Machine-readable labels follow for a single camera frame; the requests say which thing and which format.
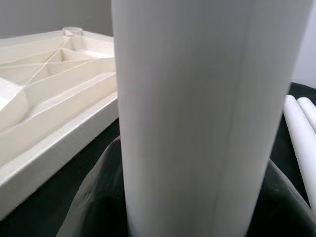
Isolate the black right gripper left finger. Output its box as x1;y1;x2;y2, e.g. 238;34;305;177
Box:
56;137;131;237

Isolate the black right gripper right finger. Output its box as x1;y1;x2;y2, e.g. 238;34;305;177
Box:
248;158;315;237

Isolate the white plastic table leg tube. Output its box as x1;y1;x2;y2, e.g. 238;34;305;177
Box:
297;97;316;135
282;95;316;207
110;0;313;237

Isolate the white plastic children table top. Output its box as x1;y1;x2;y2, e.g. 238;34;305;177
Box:
0;26;119;224

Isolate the black tablecloth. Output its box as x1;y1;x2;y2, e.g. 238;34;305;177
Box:
0;81;316;237

